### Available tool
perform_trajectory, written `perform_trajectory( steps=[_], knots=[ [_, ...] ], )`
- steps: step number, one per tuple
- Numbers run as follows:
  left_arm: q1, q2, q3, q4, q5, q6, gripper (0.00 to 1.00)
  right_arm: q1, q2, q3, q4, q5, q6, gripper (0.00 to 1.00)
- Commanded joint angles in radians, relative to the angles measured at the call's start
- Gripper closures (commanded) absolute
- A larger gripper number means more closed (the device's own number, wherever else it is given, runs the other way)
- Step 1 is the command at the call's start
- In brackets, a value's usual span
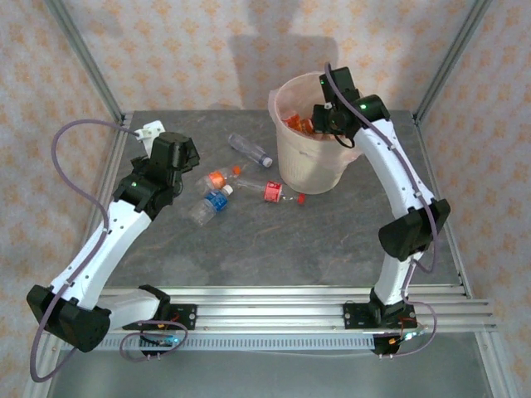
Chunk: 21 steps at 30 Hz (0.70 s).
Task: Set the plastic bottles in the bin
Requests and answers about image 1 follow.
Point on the clear purple-tinted bottle white cap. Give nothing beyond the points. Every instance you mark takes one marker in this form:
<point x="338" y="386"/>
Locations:
<point x="249" y="149"/>

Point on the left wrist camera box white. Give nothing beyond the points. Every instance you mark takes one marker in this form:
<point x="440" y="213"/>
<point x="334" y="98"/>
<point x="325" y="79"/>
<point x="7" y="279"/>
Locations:
<point x="151" y="130"/>

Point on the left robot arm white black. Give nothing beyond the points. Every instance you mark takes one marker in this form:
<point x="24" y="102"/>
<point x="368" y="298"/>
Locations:
<point x="95" y="257"/>

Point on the slim aluminium table edge rail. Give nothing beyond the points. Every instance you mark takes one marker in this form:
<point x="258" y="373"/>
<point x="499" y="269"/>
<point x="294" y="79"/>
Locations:
<point x="265" y="291"/>

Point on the grey metal lower shelf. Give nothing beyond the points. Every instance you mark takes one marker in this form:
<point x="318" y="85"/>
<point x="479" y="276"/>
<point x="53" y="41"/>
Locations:
<point x="265" y="377"/>

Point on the small blue-label bottle white cap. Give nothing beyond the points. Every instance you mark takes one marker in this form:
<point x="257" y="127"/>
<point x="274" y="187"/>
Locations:
<point x="215" y="200"/>

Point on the cream plastic bin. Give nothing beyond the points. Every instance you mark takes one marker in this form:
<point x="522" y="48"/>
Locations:
<point x="307" y="170"/>

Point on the aluminium table side rail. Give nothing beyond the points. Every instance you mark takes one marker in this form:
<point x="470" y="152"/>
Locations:
<point x="117" y="141"/>
<point x="432" y="166"/>

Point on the brown orange label bottle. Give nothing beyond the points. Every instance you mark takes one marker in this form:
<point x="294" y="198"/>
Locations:
<point x="295" y="123"/>

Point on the wide aluminium mounting rail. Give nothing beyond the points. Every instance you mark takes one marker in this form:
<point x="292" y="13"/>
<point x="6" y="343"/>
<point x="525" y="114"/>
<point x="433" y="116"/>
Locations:
<point x="269" y="319"/>

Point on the clear bottle red label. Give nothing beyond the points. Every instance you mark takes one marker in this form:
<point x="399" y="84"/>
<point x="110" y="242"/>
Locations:
<point x="272" y="191"/>

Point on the small green circuit board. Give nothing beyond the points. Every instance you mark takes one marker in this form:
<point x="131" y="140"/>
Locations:
<point x="408" y="336"/>
<point x="166" y="341"/>

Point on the aluminium frame post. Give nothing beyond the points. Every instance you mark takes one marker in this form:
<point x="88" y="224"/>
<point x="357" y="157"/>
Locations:
<point x="451" y="58"/>
<point x="88" y="58"/>

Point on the clear bottle orange label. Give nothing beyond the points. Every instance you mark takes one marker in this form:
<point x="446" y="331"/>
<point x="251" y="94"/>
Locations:
<point x="216" y="179"/>

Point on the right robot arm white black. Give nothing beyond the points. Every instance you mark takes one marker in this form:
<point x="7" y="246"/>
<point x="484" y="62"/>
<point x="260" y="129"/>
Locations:
<point x="386" y="166"/>

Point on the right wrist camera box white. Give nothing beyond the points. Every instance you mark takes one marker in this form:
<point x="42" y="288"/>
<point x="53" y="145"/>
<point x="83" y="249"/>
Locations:
<point x="327" y="104"/>

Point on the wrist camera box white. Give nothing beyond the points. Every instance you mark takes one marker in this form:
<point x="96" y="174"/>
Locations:
<point x="151" y="130"/>
<point x="327" y="104"/>

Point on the aluminium frame leg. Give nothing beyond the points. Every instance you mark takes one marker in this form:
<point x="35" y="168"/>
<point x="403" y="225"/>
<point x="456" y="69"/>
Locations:
<point x="35" y="391"/>
<point x="495" y="365"/>

